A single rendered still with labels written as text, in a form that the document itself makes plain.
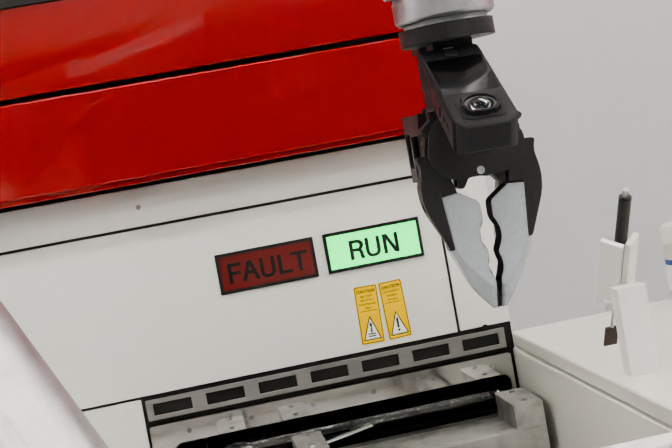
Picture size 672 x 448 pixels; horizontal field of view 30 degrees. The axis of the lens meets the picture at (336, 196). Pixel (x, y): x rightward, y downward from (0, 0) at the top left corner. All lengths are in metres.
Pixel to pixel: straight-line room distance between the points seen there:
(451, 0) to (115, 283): 0.70
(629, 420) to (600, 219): 1.98
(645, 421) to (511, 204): 0.31
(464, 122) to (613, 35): 2.36
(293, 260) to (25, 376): 0.85
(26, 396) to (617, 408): 0.69
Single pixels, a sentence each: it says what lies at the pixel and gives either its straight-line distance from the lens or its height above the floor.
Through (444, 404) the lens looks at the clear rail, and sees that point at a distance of 1.52.
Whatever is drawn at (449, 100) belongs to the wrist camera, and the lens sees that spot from 0.86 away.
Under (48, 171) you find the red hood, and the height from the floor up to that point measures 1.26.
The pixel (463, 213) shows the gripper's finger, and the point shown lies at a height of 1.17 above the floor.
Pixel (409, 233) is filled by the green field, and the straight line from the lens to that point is 1.51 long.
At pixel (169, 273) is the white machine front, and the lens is 1.48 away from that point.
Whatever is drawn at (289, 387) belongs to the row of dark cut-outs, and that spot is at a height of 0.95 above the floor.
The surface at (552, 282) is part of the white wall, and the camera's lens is 3.13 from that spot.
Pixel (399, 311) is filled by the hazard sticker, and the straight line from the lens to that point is 1.52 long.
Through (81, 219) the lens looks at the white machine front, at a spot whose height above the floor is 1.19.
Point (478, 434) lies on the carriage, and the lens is 1.44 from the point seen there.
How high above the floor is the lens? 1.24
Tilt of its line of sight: 3 degrees down
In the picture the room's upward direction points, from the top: 10 degrees counter-clockwise
